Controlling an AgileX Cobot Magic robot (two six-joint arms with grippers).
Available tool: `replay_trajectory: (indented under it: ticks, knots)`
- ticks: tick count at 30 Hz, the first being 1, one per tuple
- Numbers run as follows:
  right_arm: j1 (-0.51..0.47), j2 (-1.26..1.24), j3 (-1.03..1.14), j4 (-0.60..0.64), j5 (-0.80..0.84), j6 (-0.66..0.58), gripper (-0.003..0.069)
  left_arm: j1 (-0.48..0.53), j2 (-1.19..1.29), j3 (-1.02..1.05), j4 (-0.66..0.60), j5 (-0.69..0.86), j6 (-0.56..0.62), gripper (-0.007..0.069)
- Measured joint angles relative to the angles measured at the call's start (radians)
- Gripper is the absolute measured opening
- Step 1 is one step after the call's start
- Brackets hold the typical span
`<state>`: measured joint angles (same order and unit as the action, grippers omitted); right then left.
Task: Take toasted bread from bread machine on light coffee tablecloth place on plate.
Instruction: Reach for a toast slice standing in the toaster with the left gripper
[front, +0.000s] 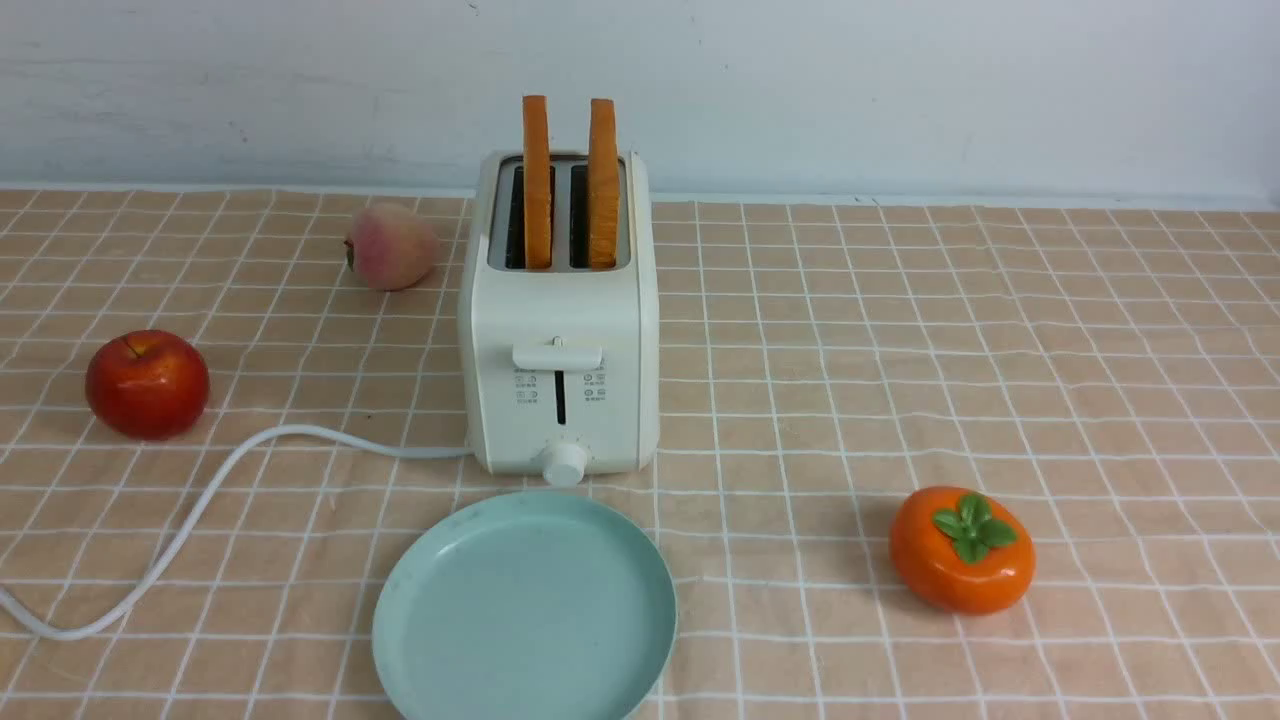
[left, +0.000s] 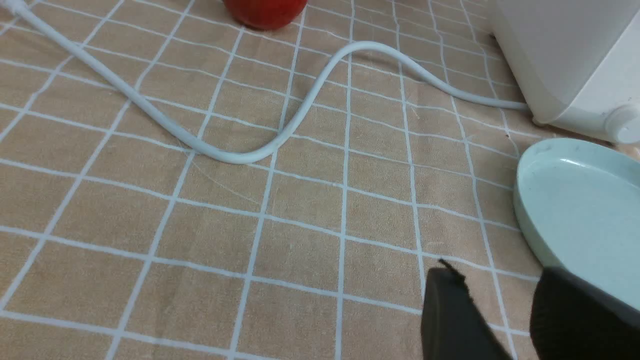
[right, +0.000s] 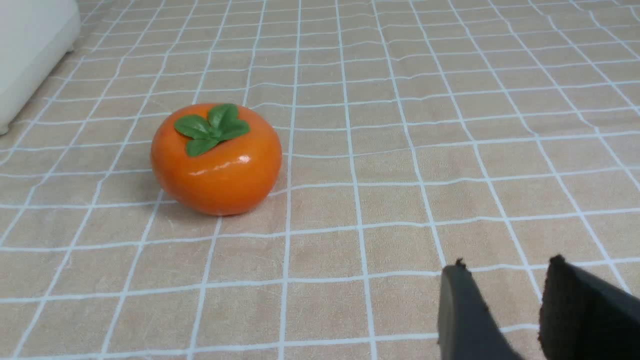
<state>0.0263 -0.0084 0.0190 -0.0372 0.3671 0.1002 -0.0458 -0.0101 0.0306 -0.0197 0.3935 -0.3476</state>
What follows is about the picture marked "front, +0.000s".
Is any white two-slot toaster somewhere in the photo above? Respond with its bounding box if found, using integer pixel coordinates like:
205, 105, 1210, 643
457, 151, 660, 487

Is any red apple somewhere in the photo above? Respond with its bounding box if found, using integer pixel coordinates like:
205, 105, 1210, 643
84, 328, 211, 442

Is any pink peach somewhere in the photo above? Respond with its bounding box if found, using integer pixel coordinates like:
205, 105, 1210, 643
344, 202, 442, 291

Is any toast slice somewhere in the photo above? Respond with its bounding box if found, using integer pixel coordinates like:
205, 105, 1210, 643
522, 95, 553, 272
588, 97, 620, 270

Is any light green round plate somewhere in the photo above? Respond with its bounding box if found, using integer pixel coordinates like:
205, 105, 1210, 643
371, 491, 678, 719

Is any white toaster power cable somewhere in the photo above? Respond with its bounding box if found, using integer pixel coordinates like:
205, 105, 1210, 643
0, 424, 471, 641

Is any orange persimmon with green leaf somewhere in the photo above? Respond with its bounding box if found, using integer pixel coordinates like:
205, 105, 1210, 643
888, 486, 1037, 615

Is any orange checkered tablecloth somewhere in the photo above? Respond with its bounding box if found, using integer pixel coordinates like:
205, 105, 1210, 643
1, 190, 1279, 719

